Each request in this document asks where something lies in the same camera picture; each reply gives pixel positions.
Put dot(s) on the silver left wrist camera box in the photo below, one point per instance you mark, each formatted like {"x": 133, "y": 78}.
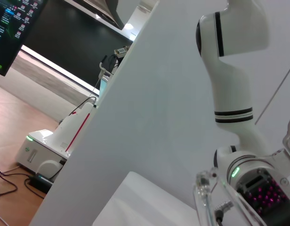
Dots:
{"x": 260, "y": 188}

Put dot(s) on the computer monitor screen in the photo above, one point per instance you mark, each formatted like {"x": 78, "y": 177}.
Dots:
{"x": 15, "y": 28}

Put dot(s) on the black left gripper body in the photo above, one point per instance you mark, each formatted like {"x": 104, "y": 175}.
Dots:
{"x": 284, "y": 217}

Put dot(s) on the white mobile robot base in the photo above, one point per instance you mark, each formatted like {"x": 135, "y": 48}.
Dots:
{"x": 53, "y": 146}

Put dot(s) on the small box device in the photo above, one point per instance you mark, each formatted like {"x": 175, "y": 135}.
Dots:
{"x": 121, "y": 51}

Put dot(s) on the black power box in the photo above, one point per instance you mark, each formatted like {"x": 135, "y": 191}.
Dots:
{"x": 40, "y": 182}

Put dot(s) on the clear transparent glasses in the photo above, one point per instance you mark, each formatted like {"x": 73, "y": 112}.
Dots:
{"x": 203, "y": 186}

